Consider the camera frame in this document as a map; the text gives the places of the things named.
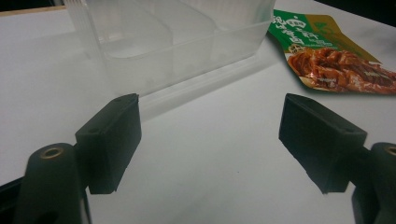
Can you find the green snack packet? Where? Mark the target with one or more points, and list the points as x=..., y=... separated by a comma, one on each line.
x=330, y=59

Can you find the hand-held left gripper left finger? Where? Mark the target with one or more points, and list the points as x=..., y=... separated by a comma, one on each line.
x=109, y=143

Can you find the clear plastic container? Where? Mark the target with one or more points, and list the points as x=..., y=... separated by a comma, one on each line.
x=162, y=46

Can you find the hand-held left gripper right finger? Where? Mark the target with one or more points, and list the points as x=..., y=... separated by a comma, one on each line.
x=317, y=140

